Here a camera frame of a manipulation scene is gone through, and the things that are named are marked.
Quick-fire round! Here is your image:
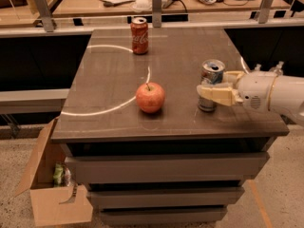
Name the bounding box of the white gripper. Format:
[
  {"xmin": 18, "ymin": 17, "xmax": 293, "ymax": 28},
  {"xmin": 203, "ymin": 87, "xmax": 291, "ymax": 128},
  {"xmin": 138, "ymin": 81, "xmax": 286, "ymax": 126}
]
[{"xmin": 197, "ymin": 70, "xmax": 277, "ymax": 112}]

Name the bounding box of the silver blue redbull can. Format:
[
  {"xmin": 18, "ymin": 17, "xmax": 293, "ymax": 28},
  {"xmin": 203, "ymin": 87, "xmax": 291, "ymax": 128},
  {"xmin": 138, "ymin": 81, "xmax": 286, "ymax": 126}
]
[{"xmin": 198, "ymin": 59, "xmax": 225, "ymax": 112}]

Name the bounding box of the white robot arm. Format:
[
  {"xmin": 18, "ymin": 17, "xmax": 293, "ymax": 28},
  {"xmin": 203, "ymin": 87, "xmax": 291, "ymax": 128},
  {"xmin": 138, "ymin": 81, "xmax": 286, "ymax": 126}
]
[{"xmin": 197, "ymin": 71, "xmax": 304, "ymax": 126}]

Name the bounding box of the red coca-cola can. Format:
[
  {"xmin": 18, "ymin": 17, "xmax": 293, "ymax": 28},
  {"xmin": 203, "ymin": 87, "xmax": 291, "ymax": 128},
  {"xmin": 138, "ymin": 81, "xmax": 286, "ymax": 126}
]
[{"xmin": 130, "ymin": 17, "xmax": 148, "ymax": 55}]

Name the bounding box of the clear plastic water bottle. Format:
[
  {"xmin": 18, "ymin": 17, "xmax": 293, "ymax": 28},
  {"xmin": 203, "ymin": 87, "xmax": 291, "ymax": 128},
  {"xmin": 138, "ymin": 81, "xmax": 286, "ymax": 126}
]
[{"xmin": 253, "ymin": 64, "xmax": 261, "ymax": 71}]

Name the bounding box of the red apple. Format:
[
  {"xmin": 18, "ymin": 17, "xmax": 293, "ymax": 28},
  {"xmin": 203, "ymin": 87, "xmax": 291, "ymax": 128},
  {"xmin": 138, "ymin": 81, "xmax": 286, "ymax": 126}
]
[{"xmin": 136, "ymin": 83, "xmax": 165, "ymax": 114}]

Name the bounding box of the grey drawer cabinet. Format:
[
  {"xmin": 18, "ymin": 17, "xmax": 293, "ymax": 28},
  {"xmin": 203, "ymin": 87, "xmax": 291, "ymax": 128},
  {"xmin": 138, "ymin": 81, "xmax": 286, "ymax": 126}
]
[{"xmin": 52, "ymin": 28, "xmax": 288, "ymax": 225}]

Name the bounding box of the green snack bag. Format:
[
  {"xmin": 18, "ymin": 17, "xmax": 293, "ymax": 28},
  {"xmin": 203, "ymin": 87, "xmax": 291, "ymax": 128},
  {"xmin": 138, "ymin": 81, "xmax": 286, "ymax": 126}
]
[{"xmin": 53, "ymin": 162, "xmax": 65, "ymax": 186}]

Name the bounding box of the open cardboard box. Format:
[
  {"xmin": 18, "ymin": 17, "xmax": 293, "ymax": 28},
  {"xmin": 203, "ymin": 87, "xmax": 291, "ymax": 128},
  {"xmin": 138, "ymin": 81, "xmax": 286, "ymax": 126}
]
[{"xmin": 14, "ymin": 119, "xmax": 93, "ymax": 227}]

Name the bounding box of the black power cable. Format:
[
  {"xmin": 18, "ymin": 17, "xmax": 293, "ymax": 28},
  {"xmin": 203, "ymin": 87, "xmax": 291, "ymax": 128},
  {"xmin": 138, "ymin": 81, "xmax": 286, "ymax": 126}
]
[{"xmin": 171, "ymin": 0, "xmax": 189, "ymax": 14}]

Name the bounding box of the right metal bracket post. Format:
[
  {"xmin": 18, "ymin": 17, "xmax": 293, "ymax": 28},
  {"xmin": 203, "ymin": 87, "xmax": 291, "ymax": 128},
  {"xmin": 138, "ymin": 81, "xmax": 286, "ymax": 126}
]
[{"xmin": 256, "ymin": 0, "xmax": 274, "ymax": 24}]

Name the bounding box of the metal bracket post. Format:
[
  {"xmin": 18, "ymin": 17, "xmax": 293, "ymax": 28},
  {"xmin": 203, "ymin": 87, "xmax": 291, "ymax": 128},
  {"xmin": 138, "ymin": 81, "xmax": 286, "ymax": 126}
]
[
  {"xmin": 152, "ymin": 0, "xmax": 162, "ymax": 28},
  {"xmin": 256, "ymin": 0, "xmax": 274, "ymax": 24},
  {"xmin": 34, "ymin": 0, "xmax": 55, "ymax": 32}
]

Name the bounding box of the middle metal bracket post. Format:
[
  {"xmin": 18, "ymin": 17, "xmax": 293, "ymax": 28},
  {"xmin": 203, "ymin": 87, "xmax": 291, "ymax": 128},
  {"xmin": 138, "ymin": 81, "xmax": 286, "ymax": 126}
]
[{"xmin": 152, "ymin": 0, "xmax": 162, "ymax": 28}]

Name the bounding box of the left metal bracket post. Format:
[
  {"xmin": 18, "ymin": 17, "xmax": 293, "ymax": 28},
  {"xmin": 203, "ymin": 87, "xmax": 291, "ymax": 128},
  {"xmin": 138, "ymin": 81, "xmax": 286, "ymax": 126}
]
[{"xmin": 34, "ymin": 0, "xmax": 55, "ymax": 32}]

